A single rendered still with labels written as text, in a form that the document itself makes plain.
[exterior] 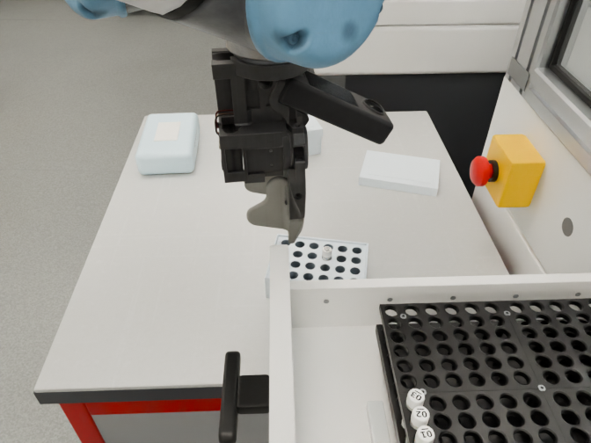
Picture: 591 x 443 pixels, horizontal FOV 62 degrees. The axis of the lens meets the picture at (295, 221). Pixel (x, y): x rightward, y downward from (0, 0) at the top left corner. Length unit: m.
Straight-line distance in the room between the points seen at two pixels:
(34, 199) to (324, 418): 1.97
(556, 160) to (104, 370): 0.58
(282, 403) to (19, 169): 2.26
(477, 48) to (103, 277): 0.85
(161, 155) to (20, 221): 1.41
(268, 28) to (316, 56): 0.02
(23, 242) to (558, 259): 1.82
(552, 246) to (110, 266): 0.57
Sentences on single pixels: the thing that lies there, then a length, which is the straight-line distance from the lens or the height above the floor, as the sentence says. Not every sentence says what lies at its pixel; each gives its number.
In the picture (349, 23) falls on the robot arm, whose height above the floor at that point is 1.17.
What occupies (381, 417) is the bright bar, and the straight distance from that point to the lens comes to 0.46.
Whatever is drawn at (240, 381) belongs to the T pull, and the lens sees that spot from 0.40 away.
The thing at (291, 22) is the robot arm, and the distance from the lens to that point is 0.21.
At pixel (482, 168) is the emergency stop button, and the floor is 0.89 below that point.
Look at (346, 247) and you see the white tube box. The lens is 0.66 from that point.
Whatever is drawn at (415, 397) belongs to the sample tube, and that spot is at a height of 0.91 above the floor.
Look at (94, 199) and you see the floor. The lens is 2.21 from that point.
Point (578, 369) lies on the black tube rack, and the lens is 0.47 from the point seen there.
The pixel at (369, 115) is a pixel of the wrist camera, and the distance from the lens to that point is 0.47.
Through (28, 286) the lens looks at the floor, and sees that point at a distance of 1.91.
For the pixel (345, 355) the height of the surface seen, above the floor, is 0.84.
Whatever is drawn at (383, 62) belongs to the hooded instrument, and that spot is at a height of 0.83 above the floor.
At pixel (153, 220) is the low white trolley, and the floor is 0.76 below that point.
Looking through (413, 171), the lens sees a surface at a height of 0.78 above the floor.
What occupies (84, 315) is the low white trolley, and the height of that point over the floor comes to 0.76.
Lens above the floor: 1.24
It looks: 40 degrees down
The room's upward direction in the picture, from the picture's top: straight up
